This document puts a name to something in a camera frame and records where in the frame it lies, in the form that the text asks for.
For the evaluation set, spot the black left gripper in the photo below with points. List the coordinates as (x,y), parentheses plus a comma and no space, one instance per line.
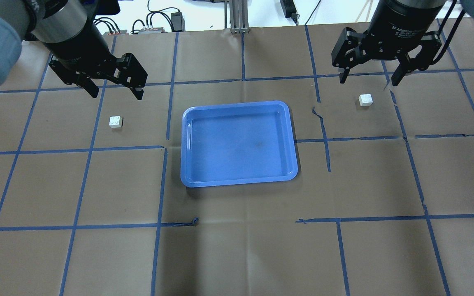
(81,48)

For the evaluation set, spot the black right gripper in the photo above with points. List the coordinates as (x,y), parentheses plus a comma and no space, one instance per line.
(397,29)

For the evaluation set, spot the white block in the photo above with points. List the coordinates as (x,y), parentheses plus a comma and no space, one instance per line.
(115,122)
(365,100)

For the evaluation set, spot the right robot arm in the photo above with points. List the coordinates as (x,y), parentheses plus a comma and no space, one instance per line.
(467,8)

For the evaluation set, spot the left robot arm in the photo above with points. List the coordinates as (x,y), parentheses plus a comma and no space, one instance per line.
(67,29)

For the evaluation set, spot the blue plastic tray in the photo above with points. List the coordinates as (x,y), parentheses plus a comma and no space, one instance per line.
(241,143)

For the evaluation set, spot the black power adapter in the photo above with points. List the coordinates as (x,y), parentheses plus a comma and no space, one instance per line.
(178,22)

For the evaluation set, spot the black power brick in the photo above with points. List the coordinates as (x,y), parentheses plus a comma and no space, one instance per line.
(289,9)

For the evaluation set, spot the brown paper table cover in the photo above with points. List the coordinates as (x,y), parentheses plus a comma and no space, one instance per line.
(382,205)

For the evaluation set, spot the aluminium frame post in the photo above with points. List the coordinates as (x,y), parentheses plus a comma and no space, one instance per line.
(238,16)

